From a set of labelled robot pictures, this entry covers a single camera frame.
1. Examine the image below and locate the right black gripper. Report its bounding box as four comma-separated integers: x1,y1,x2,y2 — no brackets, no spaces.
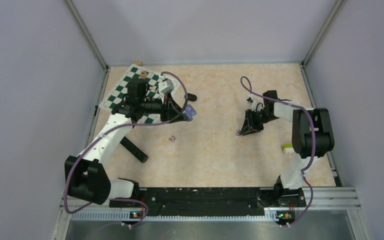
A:
240,109,279,136

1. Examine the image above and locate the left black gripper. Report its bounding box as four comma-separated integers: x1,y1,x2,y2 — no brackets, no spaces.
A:
139,91,187,123

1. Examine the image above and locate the grey purple charging case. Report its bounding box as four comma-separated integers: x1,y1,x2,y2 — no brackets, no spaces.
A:
183,104,197,122

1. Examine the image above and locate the black earbud charging case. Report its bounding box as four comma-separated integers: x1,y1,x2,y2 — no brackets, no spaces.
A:
185,93,198,102

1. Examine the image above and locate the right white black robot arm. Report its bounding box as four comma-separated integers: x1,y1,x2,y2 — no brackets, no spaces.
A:
237,90,335,206

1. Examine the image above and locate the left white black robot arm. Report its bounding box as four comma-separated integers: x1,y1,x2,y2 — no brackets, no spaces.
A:
64,78,197,207

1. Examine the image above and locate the green white toy brick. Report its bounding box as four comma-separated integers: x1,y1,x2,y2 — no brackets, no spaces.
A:
281,143,295,155

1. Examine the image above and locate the wooden chess piece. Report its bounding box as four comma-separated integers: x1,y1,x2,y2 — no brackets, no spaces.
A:
139,71,148,79

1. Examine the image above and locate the black cuboid bar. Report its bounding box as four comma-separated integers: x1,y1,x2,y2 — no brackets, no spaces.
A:
120,136,149,163

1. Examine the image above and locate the green white chessboard mat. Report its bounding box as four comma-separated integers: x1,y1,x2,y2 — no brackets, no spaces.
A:
99,64,183,129

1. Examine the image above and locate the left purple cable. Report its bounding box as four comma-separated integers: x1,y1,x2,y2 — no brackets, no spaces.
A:
63,70,190,229

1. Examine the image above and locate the purple cable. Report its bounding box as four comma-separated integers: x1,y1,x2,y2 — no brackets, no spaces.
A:
240,76,317,227
63,70,190,229

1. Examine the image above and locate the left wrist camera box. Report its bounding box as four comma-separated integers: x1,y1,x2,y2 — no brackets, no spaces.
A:
157,78,175,95

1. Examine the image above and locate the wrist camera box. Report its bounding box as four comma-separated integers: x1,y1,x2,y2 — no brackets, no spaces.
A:
157,78,175,95
251,98,263,112

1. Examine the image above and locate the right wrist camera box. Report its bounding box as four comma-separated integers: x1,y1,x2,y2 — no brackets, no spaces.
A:
251,98,263,112

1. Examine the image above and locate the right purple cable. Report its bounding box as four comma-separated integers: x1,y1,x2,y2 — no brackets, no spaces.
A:
240,76,317,227

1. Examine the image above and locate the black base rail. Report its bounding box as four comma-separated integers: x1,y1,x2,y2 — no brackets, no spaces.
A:
109,187,307,217

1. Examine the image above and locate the white perforated cable duct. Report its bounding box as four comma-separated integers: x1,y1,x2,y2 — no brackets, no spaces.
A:
70,210,279,222

